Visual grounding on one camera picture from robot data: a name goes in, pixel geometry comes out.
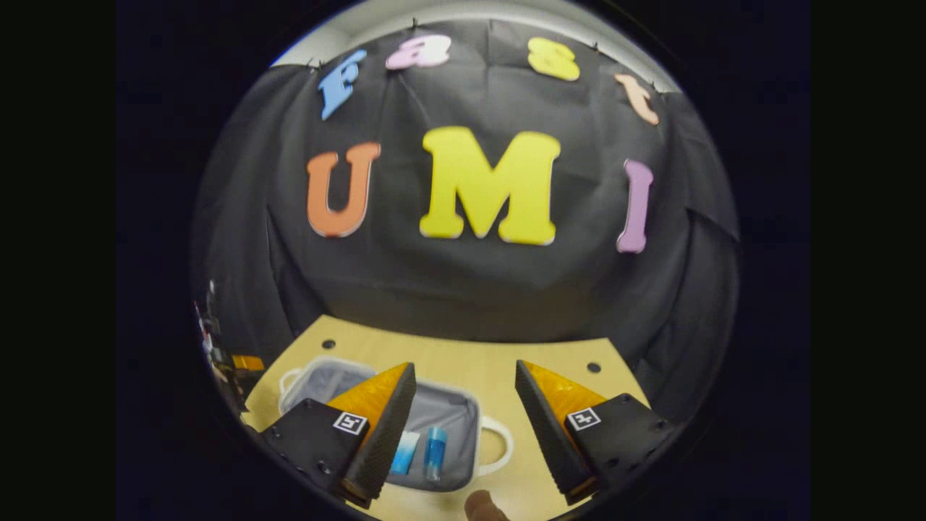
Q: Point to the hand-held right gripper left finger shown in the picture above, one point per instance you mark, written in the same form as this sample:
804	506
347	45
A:
387	441

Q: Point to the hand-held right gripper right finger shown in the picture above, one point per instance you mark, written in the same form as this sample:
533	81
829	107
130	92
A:
546	441

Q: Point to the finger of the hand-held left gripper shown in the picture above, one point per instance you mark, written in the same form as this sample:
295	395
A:
249	362

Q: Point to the white and blue cream tube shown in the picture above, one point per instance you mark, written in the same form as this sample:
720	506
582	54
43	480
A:
405	452

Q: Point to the clear bottle with teal cap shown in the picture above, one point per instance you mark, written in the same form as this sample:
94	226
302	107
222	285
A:
435	452

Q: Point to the white suitcase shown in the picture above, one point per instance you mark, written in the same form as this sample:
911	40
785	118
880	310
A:
441	412

